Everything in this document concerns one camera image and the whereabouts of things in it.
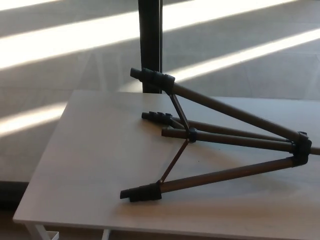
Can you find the brown black camera tripod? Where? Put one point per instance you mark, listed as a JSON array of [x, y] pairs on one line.
[[225, 105]]

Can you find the black vertical pillar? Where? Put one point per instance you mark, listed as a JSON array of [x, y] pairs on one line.
[[150, 37]]

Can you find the black baseboard strip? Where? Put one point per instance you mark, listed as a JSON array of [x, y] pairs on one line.
[[12, 197]]

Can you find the white table frame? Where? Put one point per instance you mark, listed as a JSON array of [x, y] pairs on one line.
[[41, 232]]

